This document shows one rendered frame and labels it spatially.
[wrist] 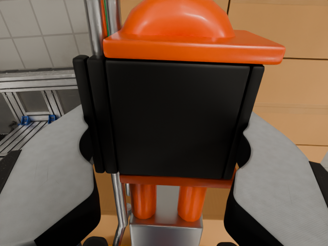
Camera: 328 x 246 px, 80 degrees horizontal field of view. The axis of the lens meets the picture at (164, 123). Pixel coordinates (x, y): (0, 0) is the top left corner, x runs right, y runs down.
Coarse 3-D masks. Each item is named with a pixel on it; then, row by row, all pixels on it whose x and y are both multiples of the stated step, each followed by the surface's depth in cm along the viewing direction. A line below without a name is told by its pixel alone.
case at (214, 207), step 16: (96, 176) 49; (112, 192) 45; (208, 192) 45; (224, 192) 45; (112, 208) 41; (208, 208) 42; (224, 208) 42; (112, 224) 42; (128, 224) 41; (208, 224) 40; (112, 240) 45; (128, 240) 45; (208, 240) 43; (224, 240) 43
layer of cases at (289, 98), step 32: (128, 0) 65; (224, 0) 64; (256, 0) 64; (288, 0) 64; (320, 0) 64; (256, 32) 69; (288, 32) 69; (320, 32) 68; (288, 64) 75; (320, 64) 74; (288, 96) 81; (320, 96) 81; (288, 128) 90; (320, 128) 89; (320, 160) 99
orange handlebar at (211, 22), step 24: (144, 0) 9; (168, 0) 8; (192, 0) 8; (144, 24) 9; (168, 24) 9; (192, 24) 9; (216, 24) 9; (144, 192) 15; (192, 192) 14; (144, 216) 16; (192, 216) 16
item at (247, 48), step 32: (128, 64) 8; (160, 64) 8; (192, 64) 8; (224, 64) 8; (256, 64) 8; (128, 96) 9; (160, 96) 9; (192, 96) 9; (224, 96) 9; (256, 96) 9; (128, 128) 10; (160, 128) 10; (192, 128) 10; (224, 128) 10; (128, 160) 11; (160, 160) 11; (192, 160) 11; (224, 160) 11
